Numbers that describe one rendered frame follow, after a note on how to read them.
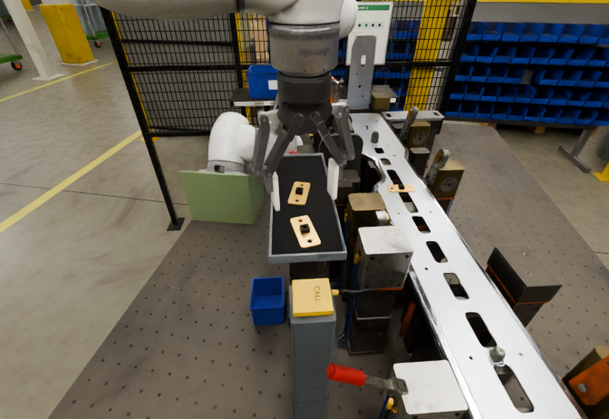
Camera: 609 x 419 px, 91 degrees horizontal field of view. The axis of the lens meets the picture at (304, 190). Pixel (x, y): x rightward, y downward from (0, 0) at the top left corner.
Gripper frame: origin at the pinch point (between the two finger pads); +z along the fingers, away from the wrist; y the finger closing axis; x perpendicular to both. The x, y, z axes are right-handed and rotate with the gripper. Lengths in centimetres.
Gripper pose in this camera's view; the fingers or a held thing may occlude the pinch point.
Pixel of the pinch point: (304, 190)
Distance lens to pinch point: 52.9
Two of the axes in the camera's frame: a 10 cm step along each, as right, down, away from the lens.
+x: -3.0, -5.6, 7.7
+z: 0.0, 8.1, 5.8
